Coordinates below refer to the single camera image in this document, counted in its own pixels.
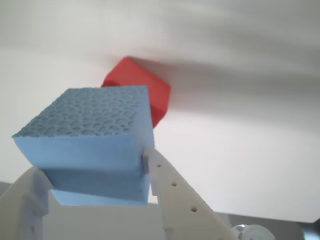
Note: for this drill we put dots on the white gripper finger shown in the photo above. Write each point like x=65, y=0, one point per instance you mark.
x=17, y=215

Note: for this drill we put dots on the white gripper finger with holes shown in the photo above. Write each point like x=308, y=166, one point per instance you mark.
x=180, y=207

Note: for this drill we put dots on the blue foam cube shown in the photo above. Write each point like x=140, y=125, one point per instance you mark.
x=82, y=155

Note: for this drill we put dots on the red foam cube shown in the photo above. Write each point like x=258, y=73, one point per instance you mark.
x=140, y=77

